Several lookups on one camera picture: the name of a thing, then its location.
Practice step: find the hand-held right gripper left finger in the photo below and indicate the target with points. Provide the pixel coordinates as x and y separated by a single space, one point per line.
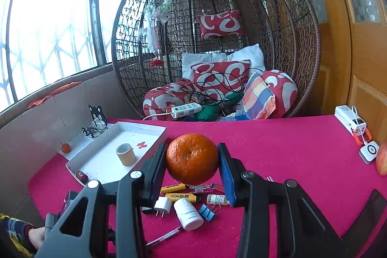
160 162

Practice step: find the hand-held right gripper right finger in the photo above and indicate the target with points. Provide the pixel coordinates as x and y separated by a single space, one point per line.
225 178

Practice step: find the acrylic cat charm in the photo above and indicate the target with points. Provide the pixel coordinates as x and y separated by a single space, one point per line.
205 187

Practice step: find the yellow tube with black cap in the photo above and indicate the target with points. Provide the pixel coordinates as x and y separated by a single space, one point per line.
183 197
173 188

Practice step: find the orange mandarin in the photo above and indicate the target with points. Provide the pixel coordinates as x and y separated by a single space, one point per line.
192 158

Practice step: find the blue binder clip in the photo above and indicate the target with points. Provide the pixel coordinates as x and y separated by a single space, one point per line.
207 211

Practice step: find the white charger plug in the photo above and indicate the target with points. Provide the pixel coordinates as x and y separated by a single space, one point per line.
161 205

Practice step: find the white pill bottle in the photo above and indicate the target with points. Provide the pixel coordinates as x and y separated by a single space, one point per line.
188 214

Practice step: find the white tray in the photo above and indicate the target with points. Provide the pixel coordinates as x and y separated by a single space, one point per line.
99 155

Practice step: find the person's left hand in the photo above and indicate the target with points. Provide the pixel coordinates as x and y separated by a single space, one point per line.
36 238

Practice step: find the small white dropper bottle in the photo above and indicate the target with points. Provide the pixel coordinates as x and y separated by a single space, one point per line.
217 200

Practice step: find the red butterfly sticker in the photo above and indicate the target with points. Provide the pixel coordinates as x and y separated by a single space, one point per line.
141 144

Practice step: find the beige tape roll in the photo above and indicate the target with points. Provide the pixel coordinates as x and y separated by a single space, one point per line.
126 154

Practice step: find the small black block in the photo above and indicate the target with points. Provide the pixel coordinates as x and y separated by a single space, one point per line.
148 209

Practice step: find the red date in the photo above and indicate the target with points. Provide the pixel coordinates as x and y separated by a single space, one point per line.
81 176

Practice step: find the white power strip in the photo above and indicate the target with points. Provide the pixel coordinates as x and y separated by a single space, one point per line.
186 110

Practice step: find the green cloth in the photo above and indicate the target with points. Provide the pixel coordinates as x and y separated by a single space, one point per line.
211 113

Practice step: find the magenta tablecloth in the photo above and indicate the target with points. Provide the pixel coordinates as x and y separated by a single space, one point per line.
287 155

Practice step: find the clear ballpoint pen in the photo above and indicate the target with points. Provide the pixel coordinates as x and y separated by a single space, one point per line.
164 236

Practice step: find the black eyeglasses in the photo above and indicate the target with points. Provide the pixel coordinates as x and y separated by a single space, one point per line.
90 131

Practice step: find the small orange fruit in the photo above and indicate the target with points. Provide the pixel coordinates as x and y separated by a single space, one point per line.
65 148

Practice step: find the black cat phone stand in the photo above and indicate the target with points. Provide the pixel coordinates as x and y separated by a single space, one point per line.
96 117

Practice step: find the plaid cushion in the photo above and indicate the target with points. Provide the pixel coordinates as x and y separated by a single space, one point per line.
257 97

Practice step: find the red hanging ornament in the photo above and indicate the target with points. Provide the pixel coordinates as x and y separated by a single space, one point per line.
156 62

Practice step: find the square red white cushion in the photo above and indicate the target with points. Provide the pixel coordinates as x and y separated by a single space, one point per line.
220 75

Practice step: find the red white seat cushion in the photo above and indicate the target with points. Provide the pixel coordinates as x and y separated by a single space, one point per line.
281 88

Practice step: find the white pillow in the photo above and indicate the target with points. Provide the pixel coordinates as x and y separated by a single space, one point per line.
242 55

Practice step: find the orange cloth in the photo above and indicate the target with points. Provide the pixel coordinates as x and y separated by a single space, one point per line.
51 91

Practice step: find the white power bank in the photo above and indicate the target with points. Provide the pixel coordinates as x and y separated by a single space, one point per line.
350 120

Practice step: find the small white square device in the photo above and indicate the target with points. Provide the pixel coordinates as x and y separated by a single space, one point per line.
369 152

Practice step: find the small red white cushion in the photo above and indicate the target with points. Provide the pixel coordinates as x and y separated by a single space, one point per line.
220 24

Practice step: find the white dream catcher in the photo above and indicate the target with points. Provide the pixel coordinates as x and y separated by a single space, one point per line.
157 10

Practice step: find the red apple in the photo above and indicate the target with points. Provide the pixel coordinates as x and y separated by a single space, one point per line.
382 159

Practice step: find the wicker hanging egg chair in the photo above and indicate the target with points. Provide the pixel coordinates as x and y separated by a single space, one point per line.
272 19

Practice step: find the window with metal grille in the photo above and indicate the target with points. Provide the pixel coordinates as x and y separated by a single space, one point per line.
45 19

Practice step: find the wooden door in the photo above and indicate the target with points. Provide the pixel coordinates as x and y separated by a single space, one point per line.
347 34

